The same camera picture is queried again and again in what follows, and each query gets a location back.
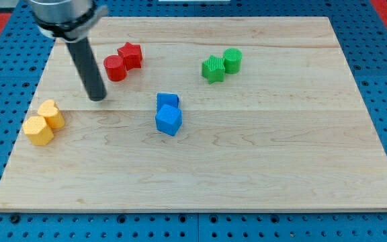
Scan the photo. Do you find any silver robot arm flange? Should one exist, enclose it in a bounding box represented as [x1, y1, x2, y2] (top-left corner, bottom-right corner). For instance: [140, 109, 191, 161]
[28, 0, 108, 43]

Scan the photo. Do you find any wooden board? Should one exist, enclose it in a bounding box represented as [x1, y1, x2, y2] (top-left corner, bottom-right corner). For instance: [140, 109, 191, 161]
[0, 17, 387, 213]

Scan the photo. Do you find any blue cube block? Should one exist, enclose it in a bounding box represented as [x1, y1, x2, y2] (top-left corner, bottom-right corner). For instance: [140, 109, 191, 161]
[155, 104, 182, 136]

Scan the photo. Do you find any blue crescent block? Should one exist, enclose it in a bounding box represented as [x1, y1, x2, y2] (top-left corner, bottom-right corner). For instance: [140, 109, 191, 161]
[157, 93, 179, 111]

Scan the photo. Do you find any green star block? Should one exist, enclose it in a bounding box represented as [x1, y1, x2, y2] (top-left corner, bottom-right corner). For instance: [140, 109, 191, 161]
[202, 55, 225, 84]

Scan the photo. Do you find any green cylinder block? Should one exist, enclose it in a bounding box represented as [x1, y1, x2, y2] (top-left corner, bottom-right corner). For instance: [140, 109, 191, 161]
[223, 48, 243, 74]

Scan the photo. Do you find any red star block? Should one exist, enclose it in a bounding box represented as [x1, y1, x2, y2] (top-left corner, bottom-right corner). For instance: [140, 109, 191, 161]
[117, 42, 143, 71]

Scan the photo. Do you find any red cylinder block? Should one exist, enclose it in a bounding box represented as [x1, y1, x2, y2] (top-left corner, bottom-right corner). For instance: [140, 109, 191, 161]
[103, 55, 127, 81]

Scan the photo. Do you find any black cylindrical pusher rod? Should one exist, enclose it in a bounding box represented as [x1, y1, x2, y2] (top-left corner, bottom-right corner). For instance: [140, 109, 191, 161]
[67, 38, 107, 102]

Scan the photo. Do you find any yellow heart block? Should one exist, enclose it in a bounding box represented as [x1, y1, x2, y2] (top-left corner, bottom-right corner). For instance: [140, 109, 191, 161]
[37, 99, 65, 129]

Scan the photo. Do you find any yellow hexagon block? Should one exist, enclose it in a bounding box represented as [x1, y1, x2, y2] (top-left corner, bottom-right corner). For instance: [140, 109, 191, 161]
[22, 116, 54, 146]

